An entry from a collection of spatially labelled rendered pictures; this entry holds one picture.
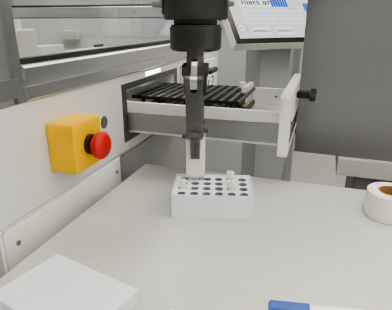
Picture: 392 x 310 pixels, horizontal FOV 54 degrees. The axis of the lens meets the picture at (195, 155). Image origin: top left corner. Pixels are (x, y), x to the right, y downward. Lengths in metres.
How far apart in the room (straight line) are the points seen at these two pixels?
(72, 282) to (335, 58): 0.65
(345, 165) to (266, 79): 0.91
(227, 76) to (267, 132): 1.77
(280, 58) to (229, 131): 1.10
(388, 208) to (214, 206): 0.25
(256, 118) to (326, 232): 0.23
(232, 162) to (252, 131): 1.88
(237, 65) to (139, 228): 1.94
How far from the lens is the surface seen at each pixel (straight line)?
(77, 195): 0.65
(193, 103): 0.55
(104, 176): 0.71
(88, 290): 0.44
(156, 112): 0.74
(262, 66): 1.71
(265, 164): 1.85
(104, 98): 0.69
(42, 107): 0.56
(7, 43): 0.52
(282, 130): 0.66
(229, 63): 2.43
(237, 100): 0.74
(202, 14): 0.54
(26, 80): 0.53
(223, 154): 2.57
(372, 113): 0.88
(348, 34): 0.86
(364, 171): 0.90
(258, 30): 1.60
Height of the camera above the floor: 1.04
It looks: 19 degrees down
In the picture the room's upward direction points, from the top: straight up
